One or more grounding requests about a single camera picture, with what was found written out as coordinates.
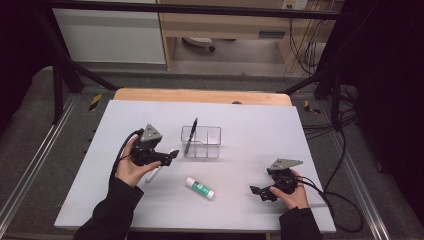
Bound person's left hand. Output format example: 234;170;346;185
114;135;162;189

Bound person's right hand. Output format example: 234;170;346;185
269;169;311;211

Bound clear plastic organizer box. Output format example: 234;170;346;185
180;125;223;159

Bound wooden desk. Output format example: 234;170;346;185
156;0;344;73

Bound white wall outlet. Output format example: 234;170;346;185
281;0;309;10

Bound black floor cables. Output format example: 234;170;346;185
301;83;359;139

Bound black curtain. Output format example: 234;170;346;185
339;0;424;228
0;0;54;131

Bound hanging cable bundle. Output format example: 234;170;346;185
288;18;326;76

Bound white pen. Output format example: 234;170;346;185
144;148;178;184

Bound white table cover board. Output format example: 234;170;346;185
54;99;337;234

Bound aluminium floor rail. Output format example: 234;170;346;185
0;93;79;228
328;133;391;240

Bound yellow black tape strip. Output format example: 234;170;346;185
303;99;322;115
88;93;103;112

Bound white cabinet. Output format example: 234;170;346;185
51;8;167;65

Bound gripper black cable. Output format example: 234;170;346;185
109;129;144;181
295;126;365;234

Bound office chair base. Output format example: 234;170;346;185
182;36;217;53

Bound white green glue stick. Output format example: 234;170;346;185
185;176;216;201

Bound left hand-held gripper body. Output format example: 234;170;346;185
129;123;164;167

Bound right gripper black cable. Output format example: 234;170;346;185
295;126;365;234

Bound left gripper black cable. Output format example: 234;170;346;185
109;129;144;181

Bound black metal frame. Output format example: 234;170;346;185
31;0;354;126

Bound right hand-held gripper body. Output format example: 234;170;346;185
269;158;304;195

